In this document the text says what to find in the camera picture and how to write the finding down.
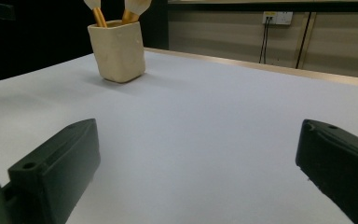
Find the black horizontal bar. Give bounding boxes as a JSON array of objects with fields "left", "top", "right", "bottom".
[{"left": 167, "top": 1, "right": 358, "bottom": 14}]

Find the white table mat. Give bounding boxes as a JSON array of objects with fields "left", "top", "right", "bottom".
[{"left": 0, "top": 50, "right": 358, "bottom": 224}]

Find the white wall socket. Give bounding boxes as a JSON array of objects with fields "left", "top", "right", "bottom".
[{"left": 262, "top": 11, "right": 294, "bottom": 26}]

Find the dark curtain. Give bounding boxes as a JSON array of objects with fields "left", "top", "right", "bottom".
[{"left": 0, "top": 0, "right": 170, "bottom": 86}]

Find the large makeup brush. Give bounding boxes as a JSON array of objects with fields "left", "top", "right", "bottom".
[{"left": 121, "top": 0, "right": 153, "bottom": 25}]

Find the wooden table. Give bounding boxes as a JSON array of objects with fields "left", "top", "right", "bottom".
[{"left": 144, "top": 46, "right": 358, "bottom": 91}]

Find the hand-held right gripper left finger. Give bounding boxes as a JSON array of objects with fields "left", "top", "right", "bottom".
[{"left": 7, "top": 118, "right": 102, "bottom": 224}]

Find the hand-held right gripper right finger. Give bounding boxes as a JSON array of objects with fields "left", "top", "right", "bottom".
[{"left": 295, "top": 119, "right": 358, "bottom": 224}]

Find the black power cable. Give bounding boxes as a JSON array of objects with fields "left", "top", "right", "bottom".
[
  {"left": 258, "top": 17, "right": 269, "bottom": 64},
  {"left": 262, "top": 17, "right": 274, "bottom": 65}
]

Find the beige square brush holder cup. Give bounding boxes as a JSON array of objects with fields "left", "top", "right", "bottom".
[{"left": 87, "top": 20, "right": 146, "bottom": 84}]

